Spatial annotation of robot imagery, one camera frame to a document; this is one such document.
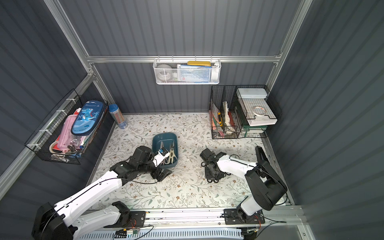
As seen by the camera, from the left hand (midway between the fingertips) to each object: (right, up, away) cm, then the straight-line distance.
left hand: (165, 165), depth 79 cm
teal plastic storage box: (-1, +10, +24) cm, 26 cm away
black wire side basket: (-48, +14, -18) cm, 53 cm away
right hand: (+27, -8, +9) cm, 30 cm away
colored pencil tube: (-37, +31, +18) cm, 52 cm away
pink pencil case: (-43, +16, -11) cm, 47 cm away
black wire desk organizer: (+45, +30, +14) cm, 56 cm away
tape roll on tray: (+57, +31, +16) cm, 67 cm away
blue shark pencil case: (-34, +25, -9) cm, 44 cm away
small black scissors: (+21, -4, +13) cm, 25 cm away
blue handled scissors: (-7, +8, +22) cm, 24 cm away
